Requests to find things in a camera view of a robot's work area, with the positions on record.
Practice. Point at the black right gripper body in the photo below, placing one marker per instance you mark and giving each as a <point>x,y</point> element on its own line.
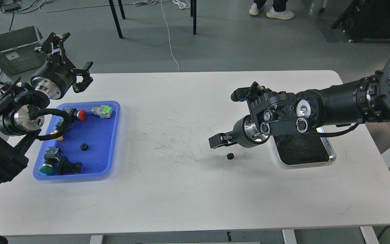
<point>246,134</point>

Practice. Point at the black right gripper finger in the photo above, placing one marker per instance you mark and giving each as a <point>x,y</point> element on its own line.
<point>221,143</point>
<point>221,136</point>

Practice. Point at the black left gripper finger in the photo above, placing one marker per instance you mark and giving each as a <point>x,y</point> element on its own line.
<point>84,72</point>
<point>53,47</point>

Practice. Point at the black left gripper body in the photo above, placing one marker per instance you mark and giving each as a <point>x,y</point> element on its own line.
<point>56,78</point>

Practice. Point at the small black gear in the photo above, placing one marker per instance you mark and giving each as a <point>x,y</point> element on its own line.
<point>84,147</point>
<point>230,156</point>

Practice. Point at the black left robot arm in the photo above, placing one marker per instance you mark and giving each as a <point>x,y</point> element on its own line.
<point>24,113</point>

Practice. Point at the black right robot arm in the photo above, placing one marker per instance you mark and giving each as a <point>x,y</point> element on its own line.
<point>325,113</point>

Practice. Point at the blue plastic tray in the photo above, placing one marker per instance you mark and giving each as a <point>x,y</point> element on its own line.
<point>99,134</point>

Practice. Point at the silver metal tray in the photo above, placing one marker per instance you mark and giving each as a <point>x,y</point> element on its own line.
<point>304,151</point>

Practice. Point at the grey plastic crate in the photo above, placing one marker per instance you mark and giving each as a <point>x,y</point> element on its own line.
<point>17,50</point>

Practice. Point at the black table leg left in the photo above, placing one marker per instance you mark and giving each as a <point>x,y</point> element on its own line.
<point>115,17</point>

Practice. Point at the black table leg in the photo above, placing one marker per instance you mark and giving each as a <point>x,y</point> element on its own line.
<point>193,14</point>
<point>115,17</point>

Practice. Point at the white sneaker left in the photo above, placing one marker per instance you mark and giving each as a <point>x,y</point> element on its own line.
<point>254,11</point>

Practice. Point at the white sneaker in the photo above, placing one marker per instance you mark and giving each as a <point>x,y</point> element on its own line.
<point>254,11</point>
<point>284,15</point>

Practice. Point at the white sneaker right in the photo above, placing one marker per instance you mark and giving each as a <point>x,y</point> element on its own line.
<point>284,15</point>

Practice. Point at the black table leg right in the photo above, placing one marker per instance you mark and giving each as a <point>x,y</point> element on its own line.
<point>193,14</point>

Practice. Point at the black equipment case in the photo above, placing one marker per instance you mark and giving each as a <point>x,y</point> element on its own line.
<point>366,21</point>

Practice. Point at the red push button switch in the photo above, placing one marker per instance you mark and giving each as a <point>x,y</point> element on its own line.
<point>75,114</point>

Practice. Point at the green grey switch module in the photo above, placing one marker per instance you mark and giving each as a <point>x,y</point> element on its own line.
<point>104,111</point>

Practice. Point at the yellow push button switch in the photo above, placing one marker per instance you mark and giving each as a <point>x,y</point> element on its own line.
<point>61,126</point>

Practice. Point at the green push button switch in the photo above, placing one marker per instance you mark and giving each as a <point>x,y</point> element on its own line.
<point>51,157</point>

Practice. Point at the black selector switch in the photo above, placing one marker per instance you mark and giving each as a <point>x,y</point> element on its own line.
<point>65,166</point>

